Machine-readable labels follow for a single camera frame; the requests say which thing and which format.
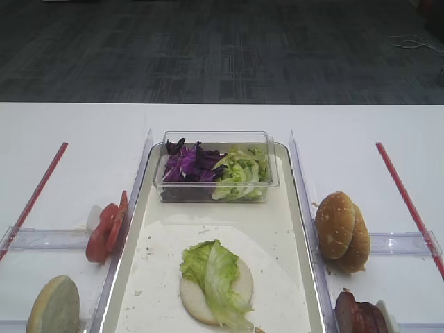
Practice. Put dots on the right red tape strip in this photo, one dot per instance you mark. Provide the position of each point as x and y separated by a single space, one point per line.
406 197

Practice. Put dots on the metal serving tray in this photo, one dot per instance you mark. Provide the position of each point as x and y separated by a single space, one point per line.
268 236

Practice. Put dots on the tomato slice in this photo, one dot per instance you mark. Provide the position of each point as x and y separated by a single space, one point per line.
96 250
107 228
123 206

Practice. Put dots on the bottom bun on tray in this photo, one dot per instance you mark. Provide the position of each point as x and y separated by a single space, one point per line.
193 298

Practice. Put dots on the left long acrylic divider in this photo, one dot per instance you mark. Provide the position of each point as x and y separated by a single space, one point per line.
106 312

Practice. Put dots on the bun half left side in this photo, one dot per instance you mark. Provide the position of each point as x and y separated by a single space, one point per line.
57 307

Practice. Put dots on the front tomato slice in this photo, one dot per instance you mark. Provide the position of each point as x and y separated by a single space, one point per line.
96 250

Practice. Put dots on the purple cabbage leaves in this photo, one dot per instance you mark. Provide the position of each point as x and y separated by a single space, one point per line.
189 165

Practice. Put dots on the green lettuce leaf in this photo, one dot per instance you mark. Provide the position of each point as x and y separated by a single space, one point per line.
214 269

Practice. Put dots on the red tape strip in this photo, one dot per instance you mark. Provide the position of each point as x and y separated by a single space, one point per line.
41 187
406 197

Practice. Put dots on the rear sesame bun top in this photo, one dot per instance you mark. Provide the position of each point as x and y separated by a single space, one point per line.
358 251

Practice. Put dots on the sesame bun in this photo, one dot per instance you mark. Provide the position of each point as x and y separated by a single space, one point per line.
358 251
335 222

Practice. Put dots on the long acrylic divider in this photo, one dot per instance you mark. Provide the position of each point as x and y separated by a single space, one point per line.
318 269
106 312

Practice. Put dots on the front sesame bun top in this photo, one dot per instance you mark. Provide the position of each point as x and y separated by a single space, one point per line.
335 222

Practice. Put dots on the meat patty slice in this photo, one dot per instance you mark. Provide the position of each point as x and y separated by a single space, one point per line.
363 320
345 311
379 320

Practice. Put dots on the shredded green lettuce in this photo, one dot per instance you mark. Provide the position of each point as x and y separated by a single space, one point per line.
240 173

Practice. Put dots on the left upper acrylic crossbar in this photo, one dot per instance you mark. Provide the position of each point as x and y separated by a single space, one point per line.
38 239

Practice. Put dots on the left red tape strip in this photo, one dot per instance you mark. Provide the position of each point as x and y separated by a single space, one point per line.
41 187

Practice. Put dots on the white patty holder block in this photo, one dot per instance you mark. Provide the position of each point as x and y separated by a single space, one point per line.
389 319

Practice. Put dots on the clear plastic salad container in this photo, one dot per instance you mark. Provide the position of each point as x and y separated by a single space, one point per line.
221 141

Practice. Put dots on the middle tomato slice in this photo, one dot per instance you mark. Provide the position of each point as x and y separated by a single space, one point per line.
107 228

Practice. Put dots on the right long acrylic divider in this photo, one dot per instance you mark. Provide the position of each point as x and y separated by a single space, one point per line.
318 269

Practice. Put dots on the back tomato slice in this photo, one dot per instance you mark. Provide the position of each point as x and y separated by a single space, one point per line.
123 206

